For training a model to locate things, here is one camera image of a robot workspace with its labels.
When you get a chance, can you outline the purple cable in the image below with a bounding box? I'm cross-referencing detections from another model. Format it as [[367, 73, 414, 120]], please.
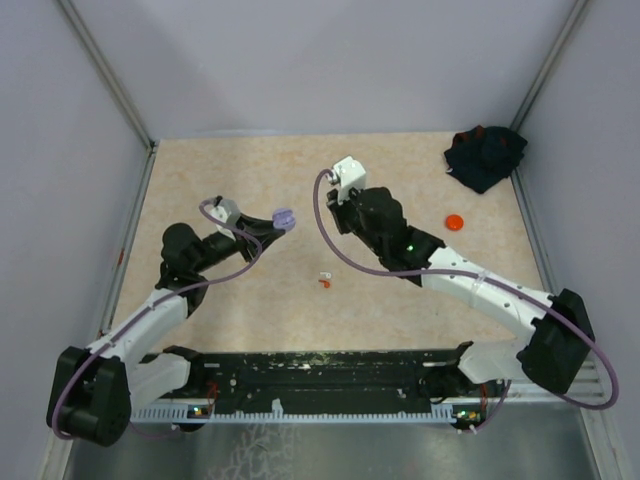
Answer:
[[51, 195, 264, 441], [313, 168, 620, 412]]

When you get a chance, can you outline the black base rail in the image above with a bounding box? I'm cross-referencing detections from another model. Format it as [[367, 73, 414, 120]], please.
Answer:
[[149, 349, 506, 431]]

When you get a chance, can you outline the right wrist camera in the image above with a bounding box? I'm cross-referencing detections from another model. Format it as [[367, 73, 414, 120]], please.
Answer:
[[330, 155, 367, 205]]

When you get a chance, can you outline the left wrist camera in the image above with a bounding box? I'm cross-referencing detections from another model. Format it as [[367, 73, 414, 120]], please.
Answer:
[[205, 196, 240, 239]]

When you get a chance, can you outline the dark blue cloth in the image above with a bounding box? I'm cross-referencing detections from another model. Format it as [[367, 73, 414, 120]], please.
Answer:
[[444, 125, 528, 194]]

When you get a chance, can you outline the orange earbud charging case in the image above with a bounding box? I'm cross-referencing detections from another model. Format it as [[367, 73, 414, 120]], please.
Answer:
[[445, 214, 464, 231]]

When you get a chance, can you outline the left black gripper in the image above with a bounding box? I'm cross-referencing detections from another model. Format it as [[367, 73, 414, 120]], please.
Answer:
[[191, 212, 284, 273]]

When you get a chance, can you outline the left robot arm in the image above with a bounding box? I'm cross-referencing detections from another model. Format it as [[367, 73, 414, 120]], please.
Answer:
[[46, 204, 295, 446]]

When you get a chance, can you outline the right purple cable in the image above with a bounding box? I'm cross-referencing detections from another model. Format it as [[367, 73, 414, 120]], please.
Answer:
[[313, 168, 620, 412]]

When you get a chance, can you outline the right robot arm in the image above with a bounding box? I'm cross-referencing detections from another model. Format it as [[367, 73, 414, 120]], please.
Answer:
[[327, 187, 595, 396]]

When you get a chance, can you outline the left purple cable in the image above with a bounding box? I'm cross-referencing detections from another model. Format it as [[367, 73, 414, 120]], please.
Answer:
[[51, 195, 264, 441]]

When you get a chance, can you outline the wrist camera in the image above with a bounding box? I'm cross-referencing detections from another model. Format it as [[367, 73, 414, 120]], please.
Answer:
[[205, 196, 240, 239], [330, 155, 367, 205]]

